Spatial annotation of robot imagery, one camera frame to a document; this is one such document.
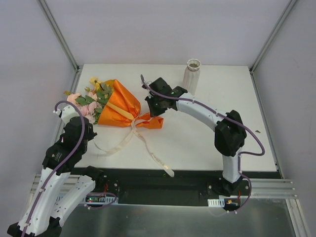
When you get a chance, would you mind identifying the cream ribbon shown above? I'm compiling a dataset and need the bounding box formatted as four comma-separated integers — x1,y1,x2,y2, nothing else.
93,120,175,177

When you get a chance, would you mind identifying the orange wrapping paper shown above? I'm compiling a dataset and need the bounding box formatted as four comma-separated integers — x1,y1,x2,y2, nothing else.
97,79,163,129

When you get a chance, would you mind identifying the pink yellow flower bouquet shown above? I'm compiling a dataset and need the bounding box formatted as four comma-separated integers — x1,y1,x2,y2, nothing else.
64,77,114,124

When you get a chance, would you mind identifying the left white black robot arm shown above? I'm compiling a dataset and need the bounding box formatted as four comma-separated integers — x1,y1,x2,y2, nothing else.
7,117,105,237

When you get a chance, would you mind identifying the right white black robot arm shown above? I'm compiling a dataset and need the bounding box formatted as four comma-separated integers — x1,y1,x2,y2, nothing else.
141,77,246,197

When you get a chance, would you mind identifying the white ribbed ceramic vase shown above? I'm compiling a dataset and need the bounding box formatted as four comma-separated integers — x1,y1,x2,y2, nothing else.
182,59,201,95

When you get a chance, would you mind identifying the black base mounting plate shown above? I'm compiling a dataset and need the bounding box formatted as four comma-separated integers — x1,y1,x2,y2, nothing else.
75,166,257,206

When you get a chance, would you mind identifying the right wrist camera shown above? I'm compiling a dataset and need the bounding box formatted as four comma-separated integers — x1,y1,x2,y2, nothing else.
141,79,152,93

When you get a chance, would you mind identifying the left white cable duct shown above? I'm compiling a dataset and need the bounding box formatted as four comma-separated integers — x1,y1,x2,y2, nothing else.
56,194,119,204

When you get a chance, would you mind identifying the white cable duct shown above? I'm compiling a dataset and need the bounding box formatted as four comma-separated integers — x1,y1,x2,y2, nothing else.
207,198,225,208
56,194,119,204

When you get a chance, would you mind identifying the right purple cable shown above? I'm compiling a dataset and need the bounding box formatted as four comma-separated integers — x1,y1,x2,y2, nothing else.
140,74,265,218

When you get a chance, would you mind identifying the left aluminium corner post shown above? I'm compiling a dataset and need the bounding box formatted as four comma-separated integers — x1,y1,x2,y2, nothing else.
37,0,79,72

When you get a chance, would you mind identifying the aluminium corner post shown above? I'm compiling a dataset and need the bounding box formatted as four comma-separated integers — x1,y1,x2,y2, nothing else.
37,0,79,72
249,0,299,75

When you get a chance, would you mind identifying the right white cable duct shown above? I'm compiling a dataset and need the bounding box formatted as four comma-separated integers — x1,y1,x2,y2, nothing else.
207,198,225,208

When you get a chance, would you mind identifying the aluminium rail frame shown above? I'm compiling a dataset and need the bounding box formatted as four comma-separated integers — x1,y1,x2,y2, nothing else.
30,174,298,199

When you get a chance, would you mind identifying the right aluminium corner post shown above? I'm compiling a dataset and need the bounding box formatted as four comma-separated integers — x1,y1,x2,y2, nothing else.
249,0,299,75

